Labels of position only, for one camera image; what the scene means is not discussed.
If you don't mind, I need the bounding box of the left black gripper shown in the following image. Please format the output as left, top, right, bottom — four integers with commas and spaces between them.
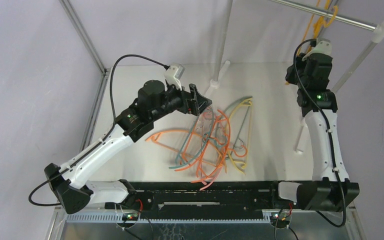
150, 80, 211, 122

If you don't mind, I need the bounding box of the teal plastic hanger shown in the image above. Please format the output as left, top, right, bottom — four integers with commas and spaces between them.
170, 118, 211, 167

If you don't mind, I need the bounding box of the yellow-orange plastic hanger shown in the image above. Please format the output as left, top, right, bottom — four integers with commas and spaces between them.
284, 0, 339, 87

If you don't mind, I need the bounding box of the orange plastic hanger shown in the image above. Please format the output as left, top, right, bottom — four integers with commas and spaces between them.
169, 106, 217, 171

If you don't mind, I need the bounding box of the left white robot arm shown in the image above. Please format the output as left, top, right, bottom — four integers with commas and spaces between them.
44, 80, 212, 215

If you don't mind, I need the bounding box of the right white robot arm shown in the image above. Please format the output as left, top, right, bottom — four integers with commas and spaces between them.
269, 53, 360, 212

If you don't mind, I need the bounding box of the pink hanger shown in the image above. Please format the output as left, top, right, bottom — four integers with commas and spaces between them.
199, 109, 231, 191

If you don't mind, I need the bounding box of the pale yellow hanger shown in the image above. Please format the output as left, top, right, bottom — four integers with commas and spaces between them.
225, 99, 250, 175

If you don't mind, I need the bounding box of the clothes rack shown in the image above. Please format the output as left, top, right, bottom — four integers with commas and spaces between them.
198, 0, 384, 155

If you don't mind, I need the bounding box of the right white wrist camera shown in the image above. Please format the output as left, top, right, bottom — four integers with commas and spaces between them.
302, 39, 332, 62

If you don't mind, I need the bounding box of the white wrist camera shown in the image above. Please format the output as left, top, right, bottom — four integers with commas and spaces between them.
164, 63, 185, 90
302, 39, 332, 62

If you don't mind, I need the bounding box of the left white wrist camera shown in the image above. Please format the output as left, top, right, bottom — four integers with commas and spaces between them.
164, 63, 185, 90

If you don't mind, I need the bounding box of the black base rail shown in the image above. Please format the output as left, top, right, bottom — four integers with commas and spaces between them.
127, 181, 300, 211

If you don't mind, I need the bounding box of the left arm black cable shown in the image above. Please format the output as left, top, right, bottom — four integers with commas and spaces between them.
28, 54, 171, 207

